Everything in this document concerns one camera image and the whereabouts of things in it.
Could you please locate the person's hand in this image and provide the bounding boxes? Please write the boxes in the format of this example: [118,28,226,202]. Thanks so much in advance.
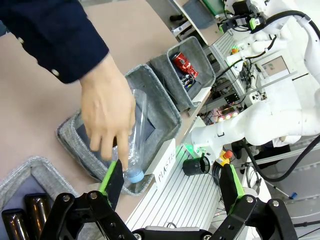
[79,53,137,173]

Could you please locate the white PLASTIC label card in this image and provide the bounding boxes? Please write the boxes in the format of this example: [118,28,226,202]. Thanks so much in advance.
[144,138,177,191]

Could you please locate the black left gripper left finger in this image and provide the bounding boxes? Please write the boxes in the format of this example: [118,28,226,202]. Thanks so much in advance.
[41,159,137,240]

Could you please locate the white metal frame furniture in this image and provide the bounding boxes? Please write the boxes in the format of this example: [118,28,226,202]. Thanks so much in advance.
[171,14,195,41]

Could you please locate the grey fabric basket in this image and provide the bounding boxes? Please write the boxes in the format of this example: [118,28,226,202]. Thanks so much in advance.
[147,36,216,113]
[0,156,101,240]
[55,63,183,197]

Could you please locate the forearm in navy sleeve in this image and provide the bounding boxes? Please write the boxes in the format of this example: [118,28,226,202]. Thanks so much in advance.
[0,0,110,85]

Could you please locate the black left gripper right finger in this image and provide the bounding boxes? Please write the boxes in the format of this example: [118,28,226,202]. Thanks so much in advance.
[212,164,300,240]

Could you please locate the crushed red soda can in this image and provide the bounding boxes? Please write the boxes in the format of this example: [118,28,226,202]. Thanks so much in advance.
[172,51,199,79]

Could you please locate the crushed clear plastic bottle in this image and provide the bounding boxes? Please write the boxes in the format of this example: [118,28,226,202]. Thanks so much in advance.
[111,88,150,185]

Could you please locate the red emergency stop button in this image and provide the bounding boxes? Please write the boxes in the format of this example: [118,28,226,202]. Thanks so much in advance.
[215,149,236,166]

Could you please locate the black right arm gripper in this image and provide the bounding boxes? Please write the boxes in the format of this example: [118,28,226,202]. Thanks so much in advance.
[217,0,266,34]

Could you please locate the glowing LED circuit board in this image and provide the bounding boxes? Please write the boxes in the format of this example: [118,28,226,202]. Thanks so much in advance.
[216,109,240,124]

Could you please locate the dark crushed can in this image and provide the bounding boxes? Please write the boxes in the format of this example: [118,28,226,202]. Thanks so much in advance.
[180,74,198,91]

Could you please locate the grey storage bin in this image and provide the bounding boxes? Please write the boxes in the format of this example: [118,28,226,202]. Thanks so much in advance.
[182,0,216,30]

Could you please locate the black plastic cup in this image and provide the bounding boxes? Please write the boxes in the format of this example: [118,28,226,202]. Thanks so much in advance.
[182,156,211,177]

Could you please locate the thick black cable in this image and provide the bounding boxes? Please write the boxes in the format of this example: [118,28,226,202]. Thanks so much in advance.
[240,136,320,183]

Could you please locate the small white screen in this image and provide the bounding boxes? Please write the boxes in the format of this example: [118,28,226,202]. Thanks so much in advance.
[261,55,291,78]

